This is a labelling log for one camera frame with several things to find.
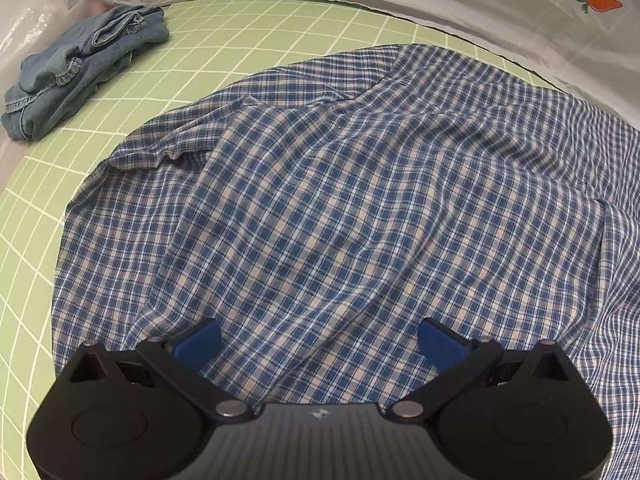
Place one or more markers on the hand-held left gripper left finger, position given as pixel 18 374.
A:
pixel 200 342

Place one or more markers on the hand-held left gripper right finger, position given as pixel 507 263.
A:
pixel 440 342

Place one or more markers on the blue plaid shirt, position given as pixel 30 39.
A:
pixel 350 210

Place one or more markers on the blue denim jeans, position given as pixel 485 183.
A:
pixel 75 70

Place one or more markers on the clear plastic sheet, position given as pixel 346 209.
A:
pixel 30 25

